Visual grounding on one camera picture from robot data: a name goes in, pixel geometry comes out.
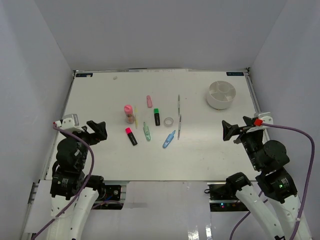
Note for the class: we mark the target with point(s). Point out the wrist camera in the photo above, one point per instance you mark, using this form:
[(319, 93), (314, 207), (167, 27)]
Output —
[(261, 118), (69, 123)]

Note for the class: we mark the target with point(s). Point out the clear tape roll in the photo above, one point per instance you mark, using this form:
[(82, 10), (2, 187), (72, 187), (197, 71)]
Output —
[(168, 121)]

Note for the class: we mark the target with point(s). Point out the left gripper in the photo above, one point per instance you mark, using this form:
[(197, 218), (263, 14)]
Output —
[(100, 132)]

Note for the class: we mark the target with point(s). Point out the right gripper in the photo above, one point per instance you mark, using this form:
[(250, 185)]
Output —
[(229, 130)]

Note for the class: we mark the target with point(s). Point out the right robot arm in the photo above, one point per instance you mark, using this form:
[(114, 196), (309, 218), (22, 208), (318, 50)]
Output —
[(287, 220)]

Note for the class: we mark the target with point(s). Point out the white round divided container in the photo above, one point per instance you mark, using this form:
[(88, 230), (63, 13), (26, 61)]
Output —
[(221, 95)]

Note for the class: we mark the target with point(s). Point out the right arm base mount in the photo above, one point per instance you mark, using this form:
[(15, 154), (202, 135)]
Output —
[(221, 201)]

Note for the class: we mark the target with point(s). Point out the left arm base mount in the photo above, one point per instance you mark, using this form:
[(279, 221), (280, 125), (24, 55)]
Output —
[(110, 198)]

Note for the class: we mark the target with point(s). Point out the pink-capped black highlighter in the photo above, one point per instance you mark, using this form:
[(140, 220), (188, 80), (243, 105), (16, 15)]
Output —
[(131, 136)]

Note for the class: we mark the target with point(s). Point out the grey refill pen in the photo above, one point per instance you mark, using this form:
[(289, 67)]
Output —
[(179, 127)]

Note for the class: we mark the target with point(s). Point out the green-capped black highlighter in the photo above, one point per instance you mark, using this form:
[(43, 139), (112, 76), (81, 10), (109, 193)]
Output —
[(157, 116)]

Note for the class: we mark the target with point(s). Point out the blue highlighter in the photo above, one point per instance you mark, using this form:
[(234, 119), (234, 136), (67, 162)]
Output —
[(168, 140)]

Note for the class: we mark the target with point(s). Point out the pink-lidded small jar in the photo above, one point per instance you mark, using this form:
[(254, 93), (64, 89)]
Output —
[(129, 112)]

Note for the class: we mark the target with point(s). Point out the light green highlighter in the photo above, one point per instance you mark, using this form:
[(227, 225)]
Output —
[(146, 132)]

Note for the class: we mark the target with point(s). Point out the pink highlighter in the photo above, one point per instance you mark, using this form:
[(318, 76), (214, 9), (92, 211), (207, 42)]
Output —
[(149, 101)]

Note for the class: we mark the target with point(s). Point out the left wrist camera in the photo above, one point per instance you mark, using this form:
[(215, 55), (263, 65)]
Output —
[(69, 123)]

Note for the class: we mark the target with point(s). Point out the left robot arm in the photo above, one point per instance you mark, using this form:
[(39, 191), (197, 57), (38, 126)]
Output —
[(74, 189)]

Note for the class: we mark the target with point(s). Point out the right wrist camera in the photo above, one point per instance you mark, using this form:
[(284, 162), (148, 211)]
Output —
[(261, 118)]

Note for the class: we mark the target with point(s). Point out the yellow thin pen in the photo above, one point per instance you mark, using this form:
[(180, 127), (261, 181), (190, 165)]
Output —
[(136, 117)]

